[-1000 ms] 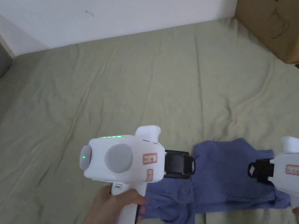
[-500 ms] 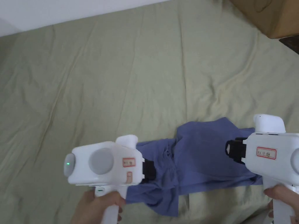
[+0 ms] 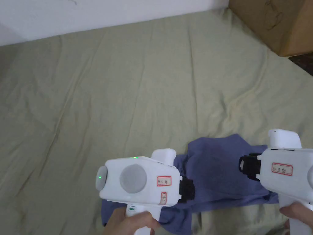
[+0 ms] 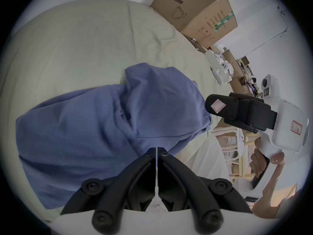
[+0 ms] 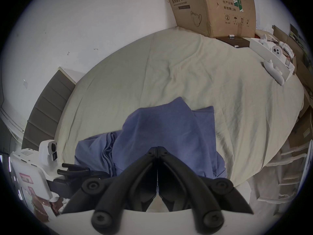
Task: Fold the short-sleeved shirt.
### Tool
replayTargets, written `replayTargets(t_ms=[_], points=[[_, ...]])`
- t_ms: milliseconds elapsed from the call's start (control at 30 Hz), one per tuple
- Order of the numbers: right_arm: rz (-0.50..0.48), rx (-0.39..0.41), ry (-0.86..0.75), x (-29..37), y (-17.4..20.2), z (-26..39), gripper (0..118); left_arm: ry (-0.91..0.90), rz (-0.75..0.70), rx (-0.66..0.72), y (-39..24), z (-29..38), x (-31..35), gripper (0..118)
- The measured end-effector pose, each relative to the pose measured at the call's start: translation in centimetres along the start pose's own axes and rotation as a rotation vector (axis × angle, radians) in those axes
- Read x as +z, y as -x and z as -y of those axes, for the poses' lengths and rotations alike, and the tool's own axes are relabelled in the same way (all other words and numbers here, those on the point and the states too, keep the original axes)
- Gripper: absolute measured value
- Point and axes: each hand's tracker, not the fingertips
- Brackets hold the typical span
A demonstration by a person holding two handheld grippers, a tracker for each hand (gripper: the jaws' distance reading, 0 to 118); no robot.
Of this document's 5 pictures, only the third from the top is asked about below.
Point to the person's left hand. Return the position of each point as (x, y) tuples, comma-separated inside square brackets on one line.
[(129, 224)]

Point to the bed with pale green sheet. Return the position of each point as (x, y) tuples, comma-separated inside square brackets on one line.
[(122, 98)]

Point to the blue shirt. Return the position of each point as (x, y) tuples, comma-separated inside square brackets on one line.
[(215, 181)]

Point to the person's right hand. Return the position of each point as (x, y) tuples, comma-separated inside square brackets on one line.
[(298, 211)]

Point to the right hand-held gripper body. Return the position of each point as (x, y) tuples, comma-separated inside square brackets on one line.
[(288, 171)]

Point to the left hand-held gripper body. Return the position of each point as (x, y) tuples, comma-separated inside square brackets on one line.
[(137, 181)]

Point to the brown cardboard carton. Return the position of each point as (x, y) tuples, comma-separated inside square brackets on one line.
[(276, 22)]

